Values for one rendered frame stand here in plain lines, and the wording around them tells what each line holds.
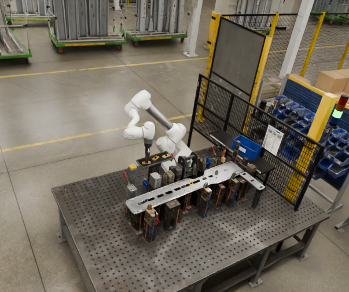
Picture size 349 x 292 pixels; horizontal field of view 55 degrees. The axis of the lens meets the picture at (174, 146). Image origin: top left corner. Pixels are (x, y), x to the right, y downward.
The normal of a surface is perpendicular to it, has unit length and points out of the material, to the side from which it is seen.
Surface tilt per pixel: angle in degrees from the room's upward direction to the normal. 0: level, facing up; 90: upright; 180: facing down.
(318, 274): 0
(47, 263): 0
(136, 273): 0
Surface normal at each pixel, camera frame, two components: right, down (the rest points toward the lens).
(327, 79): -0.89, 0.16
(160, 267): 0.12, -0.83
